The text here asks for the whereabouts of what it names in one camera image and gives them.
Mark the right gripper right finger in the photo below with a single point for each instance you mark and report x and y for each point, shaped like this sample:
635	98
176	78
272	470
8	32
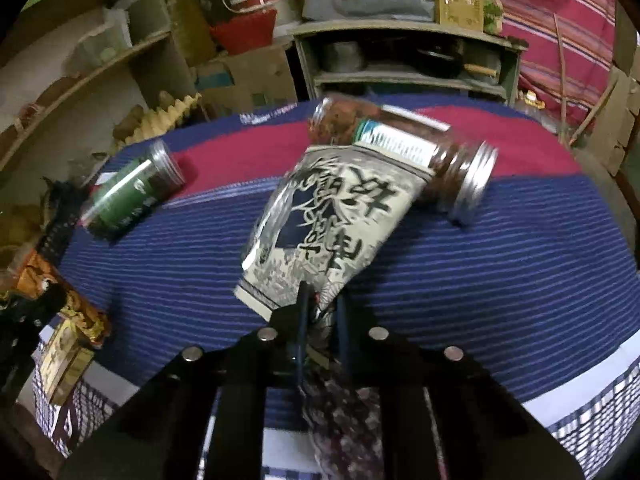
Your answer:
438	414

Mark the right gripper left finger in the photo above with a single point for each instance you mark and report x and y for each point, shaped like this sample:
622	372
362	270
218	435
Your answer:
202	416

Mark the white black calligraphy packet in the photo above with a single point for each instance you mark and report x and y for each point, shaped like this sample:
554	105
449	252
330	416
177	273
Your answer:
324	224

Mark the small orange snack packet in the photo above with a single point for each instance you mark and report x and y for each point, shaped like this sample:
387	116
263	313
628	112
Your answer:
35	275

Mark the yellow red carton box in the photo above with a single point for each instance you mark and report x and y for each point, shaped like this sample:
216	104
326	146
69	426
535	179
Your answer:
64	360

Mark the purple blister pack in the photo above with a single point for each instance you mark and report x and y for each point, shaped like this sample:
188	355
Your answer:
344	424

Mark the striped plaid tablecloth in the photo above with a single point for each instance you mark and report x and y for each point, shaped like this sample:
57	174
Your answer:
348	290

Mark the jar with green label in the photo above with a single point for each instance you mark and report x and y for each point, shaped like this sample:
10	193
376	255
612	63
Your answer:
117	204

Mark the egg carton tray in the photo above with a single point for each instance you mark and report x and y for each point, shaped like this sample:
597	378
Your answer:
155	123

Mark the jar with brown contents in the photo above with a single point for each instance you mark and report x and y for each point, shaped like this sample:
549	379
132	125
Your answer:
456	169

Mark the cardboard box under bucket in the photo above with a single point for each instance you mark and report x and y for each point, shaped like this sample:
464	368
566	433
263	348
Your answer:
246	83

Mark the yellow label oil jug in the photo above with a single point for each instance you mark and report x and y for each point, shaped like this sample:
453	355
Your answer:
529	99

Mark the red plastic basin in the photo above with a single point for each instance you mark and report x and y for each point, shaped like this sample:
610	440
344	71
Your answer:
245	32

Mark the black wok pan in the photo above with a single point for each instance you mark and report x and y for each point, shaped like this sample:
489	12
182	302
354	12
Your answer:
447	65

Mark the grey low shelf unit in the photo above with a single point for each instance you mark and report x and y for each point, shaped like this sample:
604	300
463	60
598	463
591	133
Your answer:
372	57

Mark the yellow utensil holder box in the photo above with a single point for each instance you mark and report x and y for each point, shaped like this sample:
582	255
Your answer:
468	14

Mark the red striped hanging cloth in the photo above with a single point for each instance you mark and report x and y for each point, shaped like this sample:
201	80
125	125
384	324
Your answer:
570	51

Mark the wooden wall shelf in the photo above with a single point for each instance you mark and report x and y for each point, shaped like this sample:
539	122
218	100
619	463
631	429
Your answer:
71	70

